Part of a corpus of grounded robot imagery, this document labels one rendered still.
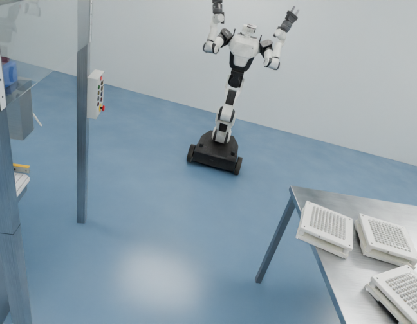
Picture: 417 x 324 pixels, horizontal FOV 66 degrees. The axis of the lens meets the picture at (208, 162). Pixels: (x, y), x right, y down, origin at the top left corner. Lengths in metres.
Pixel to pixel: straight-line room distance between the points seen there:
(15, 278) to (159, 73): 3.84
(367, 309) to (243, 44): 2.43
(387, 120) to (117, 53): 3.98
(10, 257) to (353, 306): 1.37
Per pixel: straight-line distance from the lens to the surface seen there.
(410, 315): 1.54
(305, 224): 1.64
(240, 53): 3.23
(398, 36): 4.92
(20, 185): 1.63
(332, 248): 1.66
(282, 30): 3.14
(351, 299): 1.53
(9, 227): 1.42
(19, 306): 1.79
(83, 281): 2.33
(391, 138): 5.37
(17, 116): 1.47
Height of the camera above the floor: 1.85
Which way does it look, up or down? 31 degrees down
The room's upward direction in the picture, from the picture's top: 14 degrees clockwise
